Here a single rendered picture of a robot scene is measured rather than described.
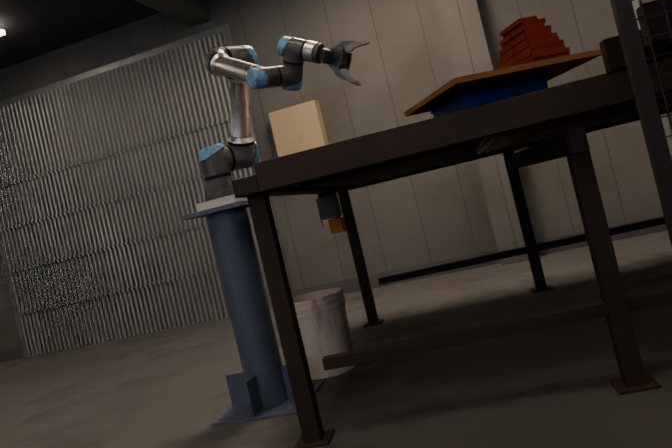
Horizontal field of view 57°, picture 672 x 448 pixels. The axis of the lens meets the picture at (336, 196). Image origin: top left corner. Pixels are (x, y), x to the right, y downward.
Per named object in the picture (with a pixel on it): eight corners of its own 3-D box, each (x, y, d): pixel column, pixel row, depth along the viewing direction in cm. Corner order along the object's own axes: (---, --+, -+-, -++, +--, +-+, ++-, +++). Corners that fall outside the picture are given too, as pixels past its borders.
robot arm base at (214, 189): (200, 202, 264) (195, 180, 264) (212, 200, 279) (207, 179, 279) (234, 194, 262) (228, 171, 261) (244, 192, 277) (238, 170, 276)
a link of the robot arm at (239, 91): (219, 167, 280) (215, 44, 260) (248, 162, 289) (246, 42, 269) (233, 175, 271) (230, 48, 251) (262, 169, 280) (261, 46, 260)
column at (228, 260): (211, 426, 255) (164, 219, 257) (249, 394, 291) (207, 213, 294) (296, 414, 244) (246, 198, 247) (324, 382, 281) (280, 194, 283)
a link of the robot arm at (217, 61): (191, 46, 253) (256, 64, 218) (215, 44, 260) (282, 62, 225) (193, 75, 257) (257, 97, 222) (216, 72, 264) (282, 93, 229)
